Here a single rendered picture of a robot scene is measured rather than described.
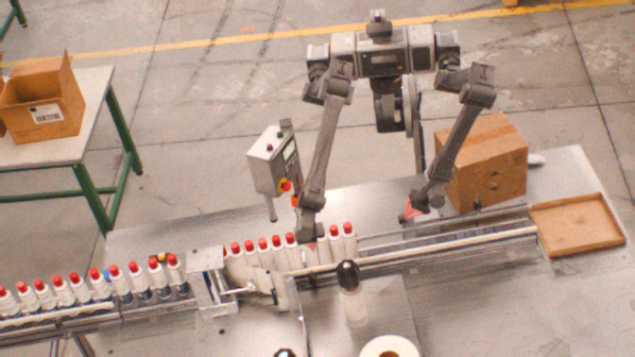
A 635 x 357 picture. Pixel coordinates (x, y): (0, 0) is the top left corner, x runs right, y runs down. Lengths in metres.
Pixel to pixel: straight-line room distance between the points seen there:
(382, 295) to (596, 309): 0.77
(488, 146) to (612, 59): 2.51
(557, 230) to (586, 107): 2.01
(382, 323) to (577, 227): 0.90
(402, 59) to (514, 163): 0.61
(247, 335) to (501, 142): 1.24
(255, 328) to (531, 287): 1.04
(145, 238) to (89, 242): 1.36
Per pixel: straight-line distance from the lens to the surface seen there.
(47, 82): 4.58
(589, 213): 3.48
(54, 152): 4.38
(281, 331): 3.10
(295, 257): 3.17
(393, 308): 3.10
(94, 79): 4.80
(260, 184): 2.96
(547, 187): 3.58
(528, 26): 6.01
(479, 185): 3.36
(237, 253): 3.15
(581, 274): 3.27
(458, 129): 2.85
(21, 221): 5.32
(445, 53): 3.19
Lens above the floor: 3.33
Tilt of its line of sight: 42 degrees down
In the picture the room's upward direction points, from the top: 11 degrees counter-clockwise
